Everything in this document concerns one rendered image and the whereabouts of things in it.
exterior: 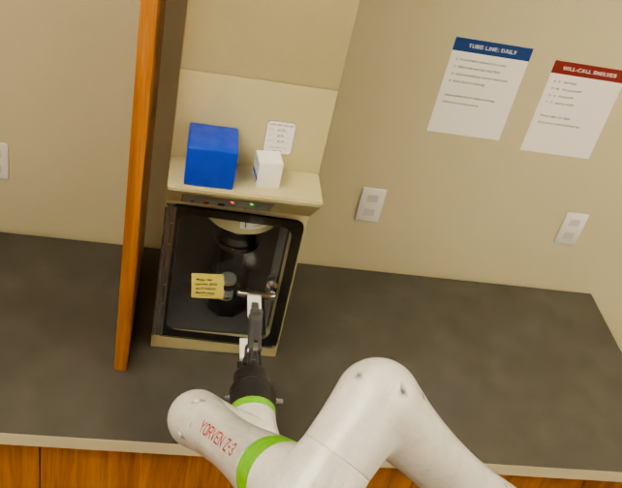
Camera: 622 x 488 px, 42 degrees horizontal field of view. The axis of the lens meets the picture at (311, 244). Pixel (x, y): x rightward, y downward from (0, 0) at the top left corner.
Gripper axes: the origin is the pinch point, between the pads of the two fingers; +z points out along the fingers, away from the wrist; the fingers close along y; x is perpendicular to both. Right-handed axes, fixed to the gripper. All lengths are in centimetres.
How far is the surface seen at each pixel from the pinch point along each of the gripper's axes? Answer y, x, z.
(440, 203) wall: -1, -57, 58
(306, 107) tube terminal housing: 46.7, -5.5, 15.1
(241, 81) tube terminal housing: 51, 8, 15
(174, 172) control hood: 31.6, 19.7, 8.4
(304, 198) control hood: 31.3, -7.1, 4.5
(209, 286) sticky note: -2.3, 9.0, 13.7
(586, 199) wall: 6, -100, 58
